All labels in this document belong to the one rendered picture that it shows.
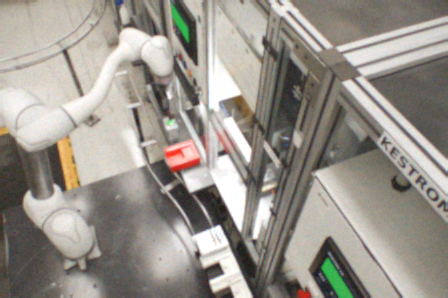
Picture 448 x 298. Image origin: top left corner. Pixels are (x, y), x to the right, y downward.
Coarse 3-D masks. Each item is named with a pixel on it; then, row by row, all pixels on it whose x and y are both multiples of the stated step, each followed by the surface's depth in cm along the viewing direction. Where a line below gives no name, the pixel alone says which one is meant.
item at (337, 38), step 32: (288, 0) 84; (320, 0) 84; (352, 0) 84; (384, 0) 85; (416, 0) 85; (320, 32) 76; (352, 32) 77; (384, 32) 77; (416, 32) 75; (320, 64) 68; (288, 160) 94; (288, 192) 101; (256, 288) 171
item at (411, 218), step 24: (336, 144) 75; (360, 144) 68; (360, 168) 70; (384, 168) 64; (384, 192) 66; (408, 192) 60; (384, 216) 68; (408, 216) 62; (432, 216) 57; (408, 240) 64; (432, 240) 59; (288, 264) 126; (432, 264) 60; (288, 288) 134
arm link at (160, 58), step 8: (152, 40) 151; (160, 40) 151; (144, 48) 156; (152, 48) 150; (160, 48) 150; (168, 48) 152; (144, 56) 157; (152, 56) 152; (160, 56) 152; (168, 56) 154; (152, 64) 156; (160, 64) 154; (168, 64) 156; (160, 72) 158; (168, 72) 160
